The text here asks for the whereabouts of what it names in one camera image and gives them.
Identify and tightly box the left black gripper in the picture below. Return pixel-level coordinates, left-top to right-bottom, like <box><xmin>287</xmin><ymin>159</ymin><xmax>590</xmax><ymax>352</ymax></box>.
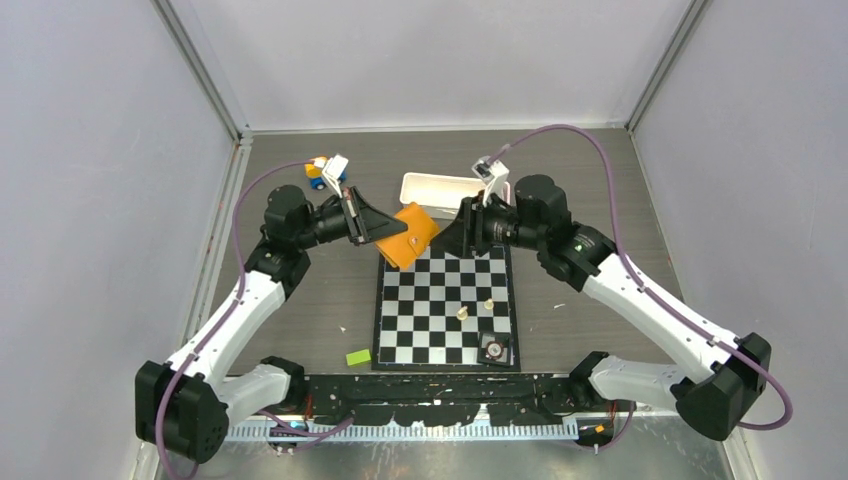
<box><xmin>295</xmin><ymin>186</ymin><xmax>406</xmax><ymax>251</ymax></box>

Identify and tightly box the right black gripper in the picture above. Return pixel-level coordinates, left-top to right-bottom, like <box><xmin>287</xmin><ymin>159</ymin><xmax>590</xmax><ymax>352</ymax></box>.
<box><xmin>429</xmin><ymin>191</ymin><xmax>544</xmax><ymax>260</ymax></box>

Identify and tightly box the white rectangular plastic tray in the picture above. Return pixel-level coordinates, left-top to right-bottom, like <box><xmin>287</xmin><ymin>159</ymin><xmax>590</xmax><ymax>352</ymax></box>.
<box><xmin>399</xmin><ymin>172</ymin><xmax>485</xmax><ymax>220</ymax></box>

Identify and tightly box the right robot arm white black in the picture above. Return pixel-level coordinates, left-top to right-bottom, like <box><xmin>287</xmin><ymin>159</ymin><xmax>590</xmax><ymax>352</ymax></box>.
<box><xmin>431</xmin><ymin>174</ymin><xmax>772</xmax><ymax>441</ymax></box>

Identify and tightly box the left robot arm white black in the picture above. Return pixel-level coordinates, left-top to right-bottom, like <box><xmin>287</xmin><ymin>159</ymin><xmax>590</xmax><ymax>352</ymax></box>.
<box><xmin>135</xmin><ymin>185</ymin><xmax>408</xmax><ymax>464</ymax></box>

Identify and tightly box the black white chessboard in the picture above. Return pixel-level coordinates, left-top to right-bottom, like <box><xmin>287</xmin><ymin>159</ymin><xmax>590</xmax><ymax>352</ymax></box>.
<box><xmin>372</xmin><ymin>246</ymin><xmax>521</xmax><ymax>372</ymax></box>

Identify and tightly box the blue yellow toy car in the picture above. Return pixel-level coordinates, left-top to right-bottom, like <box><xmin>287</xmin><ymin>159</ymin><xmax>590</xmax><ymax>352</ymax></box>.
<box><xmin>304</xmin><ymin>156</ymin><xmax>328</xmax><ymax>190</ymax></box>

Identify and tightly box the small black framed round object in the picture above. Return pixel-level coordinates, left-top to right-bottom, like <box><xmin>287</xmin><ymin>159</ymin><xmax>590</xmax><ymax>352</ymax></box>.
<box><xmin>477</xmin><ymin>332</ymin><xmax>512</xmax><ymax>367</ymax></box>

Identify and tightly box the green rectangular block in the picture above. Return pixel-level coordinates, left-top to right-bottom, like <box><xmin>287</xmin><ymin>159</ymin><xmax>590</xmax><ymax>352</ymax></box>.
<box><xmin>345</xmin><ymin>349</ymin><xmax>372</xmax><ymax>367</ymax></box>

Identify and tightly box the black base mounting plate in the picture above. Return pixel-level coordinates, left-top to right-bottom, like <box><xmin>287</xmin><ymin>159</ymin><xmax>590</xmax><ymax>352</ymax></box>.
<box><xmin>242</xmin><ymin>372</ymin><xmax>639</xmax><ymax>429</ymax></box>

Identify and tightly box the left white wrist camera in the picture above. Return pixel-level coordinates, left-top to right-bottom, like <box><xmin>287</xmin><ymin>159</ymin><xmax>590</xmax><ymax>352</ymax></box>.
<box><xmin>321</xmin><ymin>154</ymin><xmax>349</xmax><ymax>197</ymax></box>

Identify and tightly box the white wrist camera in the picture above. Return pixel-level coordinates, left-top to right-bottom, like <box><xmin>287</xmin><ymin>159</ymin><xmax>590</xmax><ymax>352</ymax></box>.
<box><xmin>471</xmin><ymin>156</ymin><xmax>510</xmax><ymax>206</ymax></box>
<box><xmin>321</xmin><ymin>154</ymin><xmax>349</xmax><ymax>197</ymax></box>

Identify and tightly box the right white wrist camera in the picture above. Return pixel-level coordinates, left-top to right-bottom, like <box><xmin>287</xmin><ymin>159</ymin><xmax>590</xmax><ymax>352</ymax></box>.
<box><xmin>471</xmin><ymin>156</ymin><xmax>510</xmax><ymax>206</ymax></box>

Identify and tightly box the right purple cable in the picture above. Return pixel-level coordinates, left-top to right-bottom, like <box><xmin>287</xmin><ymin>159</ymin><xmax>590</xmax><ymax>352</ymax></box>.
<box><xmin>486</xmin><ymin>124</ymin><xmax>794</xmax><ymax>432</ymax></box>

